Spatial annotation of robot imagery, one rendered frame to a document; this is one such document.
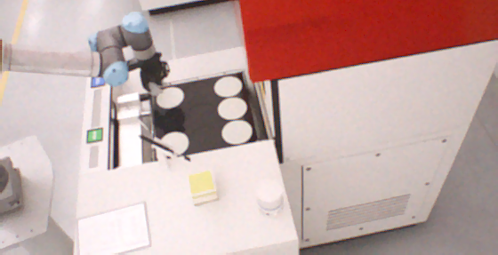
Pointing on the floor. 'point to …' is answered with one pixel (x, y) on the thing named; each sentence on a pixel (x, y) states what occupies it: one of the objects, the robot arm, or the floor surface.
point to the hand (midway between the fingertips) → (154, 92)
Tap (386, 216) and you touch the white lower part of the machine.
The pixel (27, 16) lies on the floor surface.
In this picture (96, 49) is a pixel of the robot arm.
